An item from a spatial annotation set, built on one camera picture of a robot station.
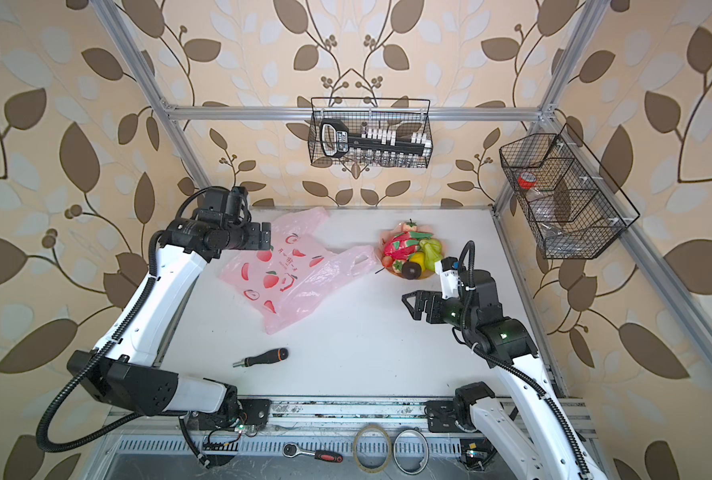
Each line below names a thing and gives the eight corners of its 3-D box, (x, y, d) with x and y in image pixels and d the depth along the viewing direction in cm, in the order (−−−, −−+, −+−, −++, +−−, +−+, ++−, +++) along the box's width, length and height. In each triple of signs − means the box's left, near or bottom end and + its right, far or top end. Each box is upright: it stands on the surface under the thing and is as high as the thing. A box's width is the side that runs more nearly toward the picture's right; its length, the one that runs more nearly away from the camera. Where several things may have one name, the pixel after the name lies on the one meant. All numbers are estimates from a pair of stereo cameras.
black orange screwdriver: (235, 369, 84) (232, 366, 82) (236, 360, 85) (233, 357, 83) (288, 359, 86) (286, 356, 83) (288, 350, 87) (286, 347, 85)
